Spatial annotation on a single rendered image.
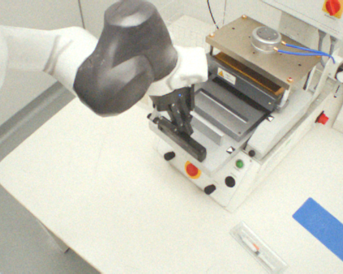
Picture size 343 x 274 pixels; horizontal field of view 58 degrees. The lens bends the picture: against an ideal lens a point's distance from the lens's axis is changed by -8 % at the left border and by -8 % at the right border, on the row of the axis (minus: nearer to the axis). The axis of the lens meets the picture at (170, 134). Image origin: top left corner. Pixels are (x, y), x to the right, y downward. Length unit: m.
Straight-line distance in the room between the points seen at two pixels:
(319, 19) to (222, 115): 0.37
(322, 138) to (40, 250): 1.43
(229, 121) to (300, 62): 0.24
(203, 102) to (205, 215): 0.32
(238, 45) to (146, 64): 0.46
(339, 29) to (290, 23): 0.17
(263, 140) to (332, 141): 0.45
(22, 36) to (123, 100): 0.17
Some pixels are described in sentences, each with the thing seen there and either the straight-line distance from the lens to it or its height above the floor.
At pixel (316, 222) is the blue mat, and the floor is 0.75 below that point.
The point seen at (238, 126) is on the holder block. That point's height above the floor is 0.98.
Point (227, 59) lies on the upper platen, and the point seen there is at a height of 1.06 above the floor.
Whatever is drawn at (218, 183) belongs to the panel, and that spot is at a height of 0.81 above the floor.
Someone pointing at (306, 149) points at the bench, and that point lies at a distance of 1.18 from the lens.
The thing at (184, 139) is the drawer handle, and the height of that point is 1.01.
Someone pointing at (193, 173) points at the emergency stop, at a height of 0.79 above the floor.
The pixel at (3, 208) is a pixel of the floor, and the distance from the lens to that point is 2.04.
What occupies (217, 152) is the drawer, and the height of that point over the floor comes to 0.97.
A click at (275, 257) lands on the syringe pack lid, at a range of 0.94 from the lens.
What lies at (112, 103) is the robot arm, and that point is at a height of 1.29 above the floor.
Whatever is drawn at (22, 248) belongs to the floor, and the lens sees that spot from 1.89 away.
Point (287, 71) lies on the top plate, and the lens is 0.86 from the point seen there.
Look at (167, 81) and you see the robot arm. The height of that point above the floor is 1.25.
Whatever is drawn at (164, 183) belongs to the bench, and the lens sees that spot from 1.02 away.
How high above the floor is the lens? 1.63
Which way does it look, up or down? 51 degrees down
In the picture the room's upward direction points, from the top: straight up
